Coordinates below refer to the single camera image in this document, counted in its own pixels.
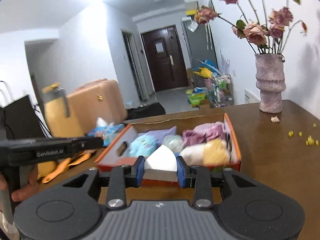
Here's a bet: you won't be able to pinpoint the iridescent white pouch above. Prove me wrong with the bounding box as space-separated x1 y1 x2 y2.
163 135 184 153

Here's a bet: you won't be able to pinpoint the light blue plush toy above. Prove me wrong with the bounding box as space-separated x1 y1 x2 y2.
128 134 160 158

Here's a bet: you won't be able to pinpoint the yellow ceramic mug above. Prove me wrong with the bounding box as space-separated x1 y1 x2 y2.
37 161 57 180

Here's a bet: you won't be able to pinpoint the fallen pink petal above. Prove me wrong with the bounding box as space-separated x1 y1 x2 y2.
271 116 280 123

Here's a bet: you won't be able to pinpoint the orange strap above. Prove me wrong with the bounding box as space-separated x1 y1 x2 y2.
41 151 92 184

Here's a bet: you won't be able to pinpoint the red orange cardboard box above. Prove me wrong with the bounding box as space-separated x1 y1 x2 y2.
95 113 241 186

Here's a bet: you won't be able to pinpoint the black monitor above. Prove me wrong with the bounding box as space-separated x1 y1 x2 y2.
1 95 46 140

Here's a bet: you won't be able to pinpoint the person's left hand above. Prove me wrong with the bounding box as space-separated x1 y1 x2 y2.
11 165 39 202

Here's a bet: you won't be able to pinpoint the dried pink flowers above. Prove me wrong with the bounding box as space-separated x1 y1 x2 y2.
194 0 308 55

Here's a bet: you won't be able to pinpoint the dark brown door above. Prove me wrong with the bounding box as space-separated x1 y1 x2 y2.
141 25 188 92

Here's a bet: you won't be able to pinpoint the pink satin bow scrunchie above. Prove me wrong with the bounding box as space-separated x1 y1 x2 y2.
182 121 228 147

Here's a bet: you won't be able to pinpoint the orange suitcase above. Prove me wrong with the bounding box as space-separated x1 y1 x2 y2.
67 79 127 133

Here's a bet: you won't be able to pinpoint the clutter pile by fridge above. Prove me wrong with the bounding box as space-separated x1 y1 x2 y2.
185 60 234 108

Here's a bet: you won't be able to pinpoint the lavender cloth in box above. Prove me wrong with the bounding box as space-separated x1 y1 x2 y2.
138 126 177 145

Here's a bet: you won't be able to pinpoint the yellow thermos jug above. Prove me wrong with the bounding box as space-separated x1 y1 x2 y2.
42 83 85 138

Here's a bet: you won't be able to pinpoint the grey refrigerator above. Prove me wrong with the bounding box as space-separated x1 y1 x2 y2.
181 17 217 69

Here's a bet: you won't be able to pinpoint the blue wet wipes pack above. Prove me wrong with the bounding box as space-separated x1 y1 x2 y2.
87 118 125 147

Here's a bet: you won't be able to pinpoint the pink textured vase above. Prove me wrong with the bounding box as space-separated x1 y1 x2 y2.
255 54 286 114

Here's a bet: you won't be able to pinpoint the yellow white plush toy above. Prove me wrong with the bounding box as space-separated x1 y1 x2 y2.
180 139 230 166

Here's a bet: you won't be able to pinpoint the yellow box on fridge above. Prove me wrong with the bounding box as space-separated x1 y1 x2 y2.
185 10 197 16

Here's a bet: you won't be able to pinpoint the yellow crumbs on table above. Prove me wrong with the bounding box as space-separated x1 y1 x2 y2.
287 123 319 146

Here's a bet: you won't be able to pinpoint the white triangular sponge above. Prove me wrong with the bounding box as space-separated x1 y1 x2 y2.
144 145 177 172

